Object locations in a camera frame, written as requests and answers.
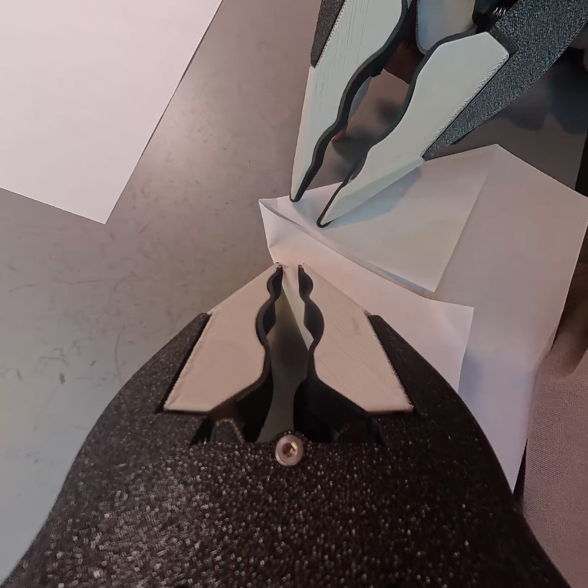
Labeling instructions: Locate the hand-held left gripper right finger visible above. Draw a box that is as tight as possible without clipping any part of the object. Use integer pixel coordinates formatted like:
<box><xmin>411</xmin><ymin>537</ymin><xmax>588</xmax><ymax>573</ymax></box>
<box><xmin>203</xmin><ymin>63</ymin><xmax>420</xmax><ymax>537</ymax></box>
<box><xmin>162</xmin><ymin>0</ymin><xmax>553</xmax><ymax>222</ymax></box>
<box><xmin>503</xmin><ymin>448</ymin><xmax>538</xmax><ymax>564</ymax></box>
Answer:
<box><xmin>294</xmin><ymin>264</ymin><xmax>415</xmax><ymax>443</ymax></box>

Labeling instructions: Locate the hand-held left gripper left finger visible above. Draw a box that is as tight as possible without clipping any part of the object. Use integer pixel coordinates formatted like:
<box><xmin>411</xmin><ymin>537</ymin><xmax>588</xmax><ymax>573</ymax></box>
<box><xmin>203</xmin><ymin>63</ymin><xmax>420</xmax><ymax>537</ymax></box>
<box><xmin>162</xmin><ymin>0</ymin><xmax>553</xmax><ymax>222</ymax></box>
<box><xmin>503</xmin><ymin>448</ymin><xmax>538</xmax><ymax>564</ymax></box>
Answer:
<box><xmin>162</xmin><ymin>262</ymin><xmax>284</xmax><ymax>442</ymax></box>

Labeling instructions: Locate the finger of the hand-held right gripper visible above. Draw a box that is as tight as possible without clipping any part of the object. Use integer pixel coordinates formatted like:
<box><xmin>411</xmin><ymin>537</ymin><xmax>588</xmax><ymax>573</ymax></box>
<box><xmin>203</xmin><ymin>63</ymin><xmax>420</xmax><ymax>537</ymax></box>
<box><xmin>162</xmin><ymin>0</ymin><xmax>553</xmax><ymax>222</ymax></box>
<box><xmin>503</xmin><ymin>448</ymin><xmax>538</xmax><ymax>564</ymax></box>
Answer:
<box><xmin>317</xmin><ymin>31</ymin><xmax>511</xmax><ymax>229</ymax></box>
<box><xmin>289</xmin><ymin>0</ymin><xmax>409</xmax><ymax>204</ymax></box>

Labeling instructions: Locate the white paper sheet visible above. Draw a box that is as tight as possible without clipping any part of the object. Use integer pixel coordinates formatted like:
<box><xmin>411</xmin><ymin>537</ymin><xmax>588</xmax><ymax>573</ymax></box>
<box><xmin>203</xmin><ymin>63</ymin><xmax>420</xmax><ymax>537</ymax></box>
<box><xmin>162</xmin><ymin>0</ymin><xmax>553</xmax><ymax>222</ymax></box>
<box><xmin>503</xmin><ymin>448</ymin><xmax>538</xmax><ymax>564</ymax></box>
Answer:
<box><xmin>258</xmin><ymin>144</ymin><xmax>582</xmax><ymax>492</ymax></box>
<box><xmin>0</xmin><ymin>0</ymin><xmax>226</xmax><ymax>226</ymax></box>

